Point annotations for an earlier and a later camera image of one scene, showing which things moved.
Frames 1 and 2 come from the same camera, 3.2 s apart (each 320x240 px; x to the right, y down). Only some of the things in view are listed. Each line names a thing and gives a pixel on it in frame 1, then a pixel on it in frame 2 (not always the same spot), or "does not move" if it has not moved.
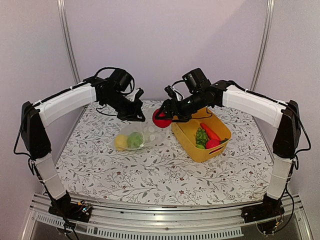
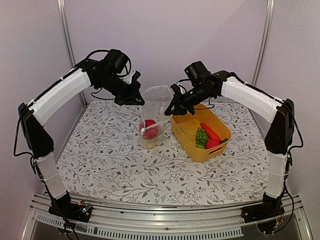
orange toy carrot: [210, 134] does not move
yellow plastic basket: [184, 134] does not move
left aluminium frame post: [62, 7] does not move
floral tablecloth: [103, 158] does not move
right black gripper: [169, 104] -> [180, 106]
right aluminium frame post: [268, 22] does not move
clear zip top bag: [140, 136] -> [154, 123]
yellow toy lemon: [121, 142] -> [149, 144]
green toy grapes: [201, 137] does not move
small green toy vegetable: [200, 146] does not move
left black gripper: [132, 116] -> [131, 99]
